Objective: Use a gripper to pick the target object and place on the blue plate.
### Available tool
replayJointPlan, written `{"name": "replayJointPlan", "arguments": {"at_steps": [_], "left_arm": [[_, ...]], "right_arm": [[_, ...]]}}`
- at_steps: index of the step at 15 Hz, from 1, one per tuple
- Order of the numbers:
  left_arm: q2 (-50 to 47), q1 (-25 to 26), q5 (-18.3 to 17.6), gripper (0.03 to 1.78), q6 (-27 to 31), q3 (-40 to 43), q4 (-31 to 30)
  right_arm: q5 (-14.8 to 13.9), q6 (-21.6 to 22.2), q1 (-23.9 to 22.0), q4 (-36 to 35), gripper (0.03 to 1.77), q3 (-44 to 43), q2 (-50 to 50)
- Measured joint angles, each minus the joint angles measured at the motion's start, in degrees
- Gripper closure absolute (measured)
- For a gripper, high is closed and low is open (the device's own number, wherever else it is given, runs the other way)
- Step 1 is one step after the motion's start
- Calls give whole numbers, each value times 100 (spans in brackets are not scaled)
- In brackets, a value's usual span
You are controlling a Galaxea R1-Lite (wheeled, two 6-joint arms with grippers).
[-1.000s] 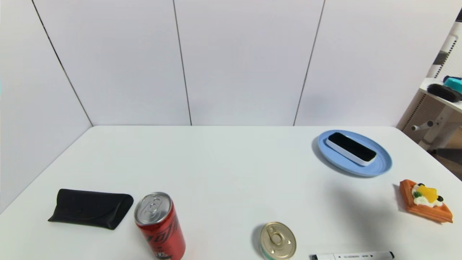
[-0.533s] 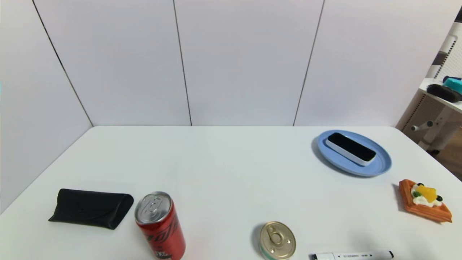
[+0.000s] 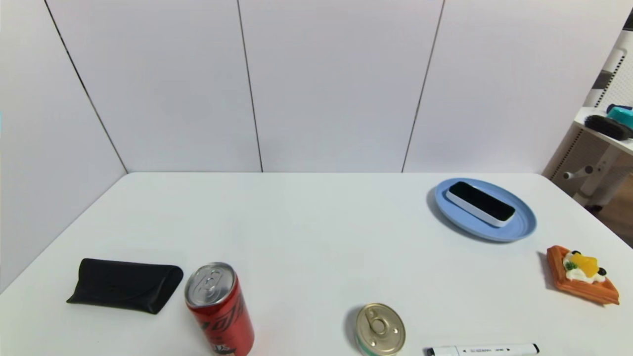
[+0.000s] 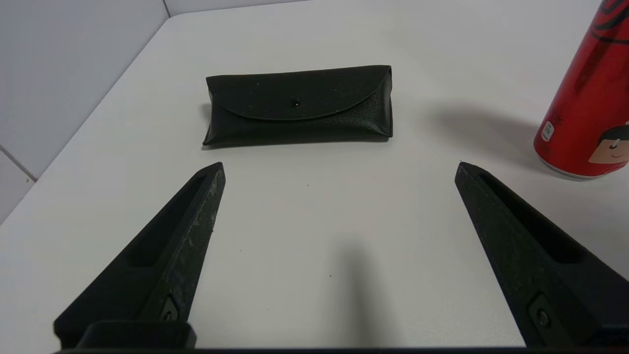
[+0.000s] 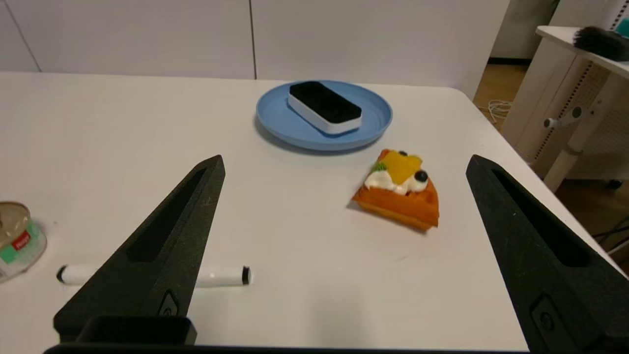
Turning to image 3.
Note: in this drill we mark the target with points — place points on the black and white board eraser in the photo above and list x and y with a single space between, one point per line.
482 202

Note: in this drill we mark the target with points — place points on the blue plate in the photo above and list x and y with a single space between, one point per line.
519 230

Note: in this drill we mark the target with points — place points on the teal object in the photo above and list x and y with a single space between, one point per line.
622 114

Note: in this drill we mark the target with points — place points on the red soda can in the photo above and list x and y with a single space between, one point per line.
222 311

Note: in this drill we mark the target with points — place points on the tin can with gold lid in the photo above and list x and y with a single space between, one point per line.
380 329

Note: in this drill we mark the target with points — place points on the black glasses case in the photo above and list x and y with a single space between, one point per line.
123 286

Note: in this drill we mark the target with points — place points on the white marker pen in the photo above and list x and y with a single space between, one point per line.
484 350

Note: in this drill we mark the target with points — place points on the white side shelf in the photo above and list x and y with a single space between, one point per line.
601 163

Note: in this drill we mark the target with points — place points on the toy waffle with cream fruit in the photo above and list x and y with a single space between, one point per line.
583 284

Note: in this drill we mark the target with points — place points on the black brush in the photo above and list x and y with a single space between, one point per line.
607 126

